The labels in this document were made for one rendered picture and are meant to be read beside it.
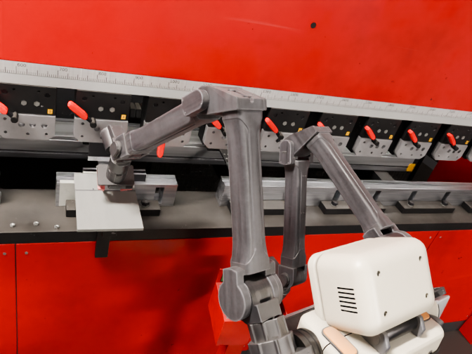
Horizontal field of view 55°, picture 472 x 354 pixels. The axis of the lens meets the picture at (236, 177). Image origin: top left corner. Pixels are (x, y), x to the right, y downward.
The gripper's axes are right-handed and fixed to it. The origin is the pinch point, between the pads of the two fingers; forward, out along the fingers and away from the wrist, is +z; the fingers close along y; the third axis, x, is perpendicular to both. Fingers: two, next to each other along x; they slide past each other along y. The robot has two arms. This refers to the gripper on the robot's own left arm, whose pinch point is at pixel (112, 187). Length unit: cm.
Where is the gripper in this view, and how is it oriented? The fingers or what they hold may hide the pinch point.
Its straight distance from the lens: 143.3
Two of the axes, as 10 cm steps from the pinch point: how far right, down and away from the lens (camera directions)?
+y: -9.2, -0.2, -3.9
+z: -3.5, 4.5, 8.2
